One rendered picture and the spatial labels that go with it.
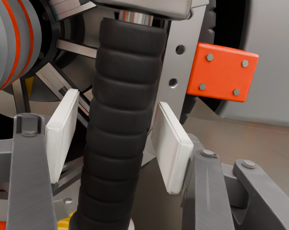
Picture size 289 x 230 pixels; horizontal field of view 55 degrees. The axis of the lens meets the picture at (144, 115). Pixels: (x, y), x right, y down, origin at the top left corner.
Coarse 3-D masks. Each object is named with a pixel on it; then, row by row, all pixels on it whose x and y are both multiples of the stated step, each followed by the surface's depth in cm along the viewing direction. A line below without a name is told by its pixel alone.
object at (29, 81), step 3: (27, 78) 60; (30, 78) 60; (27, 81) 60; (30, 81) 60; (27, 84) 60; (30, 84) 60; (27, 87) 60; (30, 87) 60; (27, 90) 60; (30, 90) 60; (27, 93) 61; (30, 93) 61
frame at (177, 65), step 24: (192, 0) 34; (168, 24) 36; (192, 24) 35; (168, 48) 36; (192, 48) 36; (168, 72) 37; (168, 96) 38; (72, 168) 46; (0, 192) 42; (72, 192) 41; (0, 216) 41
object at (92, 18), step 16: (80, 0) 56; (48, 16) 52; (80, 16) 57; (96, 16) 57; (112, 16) 58; (80, 32) 58; (96, 32) 58; (64, 64) 60; (80, 64) 60; (80, 80) 61; (32, 96) 61; (48, 96) 62
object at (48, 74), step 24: (48, 0) 42; (72, 0) 42; (48, 24) 47; (48, 48) 48; (72, 48) 44; (96, 48) 45; (48, 72) 45; (24, 96) 46; (0, 120) 65; (72, 144) 56
